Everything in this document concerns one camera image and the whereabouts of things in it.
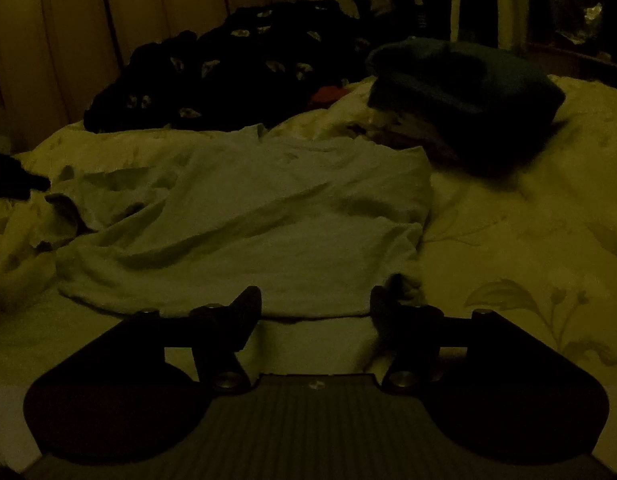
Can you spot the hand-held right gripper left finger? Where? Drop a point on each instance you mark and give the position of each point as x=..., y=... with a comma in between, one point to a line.
x=248, y=310

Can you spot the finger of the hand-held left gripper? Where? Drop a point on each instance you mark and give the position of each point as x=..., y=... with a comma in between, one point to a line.
x=11, y=177

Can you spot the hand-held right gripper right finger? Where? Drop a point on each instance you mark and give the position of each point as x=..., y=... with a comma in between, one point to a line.
x=383, y=310

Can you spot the white shirt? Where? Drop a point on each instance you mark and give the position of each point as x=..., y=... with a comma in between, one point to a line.
x=268, y=220

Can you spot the floral leaf print duvet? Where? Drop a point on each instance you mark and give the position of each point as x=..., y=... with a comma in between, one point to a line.
x=513, y=240

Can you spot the padded headboard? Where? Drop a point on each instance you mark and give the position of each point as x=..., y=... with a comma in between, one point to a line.
x=63, y=35

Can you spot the pale patterned cloth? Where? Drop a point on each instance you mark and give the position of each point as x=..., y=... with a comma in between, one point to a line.
x=388, y=127

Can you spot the red cloth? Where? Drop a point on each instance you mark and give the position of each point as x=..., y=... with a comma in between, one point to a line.
x=328, y=96

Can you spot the dark green folded cloth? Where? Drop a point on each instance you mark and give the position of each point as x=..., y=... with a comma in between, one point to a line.
x=463, y=95

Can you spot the dark printed blanket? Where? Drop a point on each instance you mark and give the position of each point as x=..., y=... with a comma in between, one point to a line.
x=238, y=60

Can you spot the dark wooden shelf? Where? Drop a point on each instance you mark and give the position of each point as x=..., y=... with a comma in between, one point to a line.
x=578, y=60

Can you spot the shiny crumpled bag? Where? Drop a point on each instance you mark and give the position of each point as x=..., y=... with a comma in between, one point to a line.
x=576, y=17

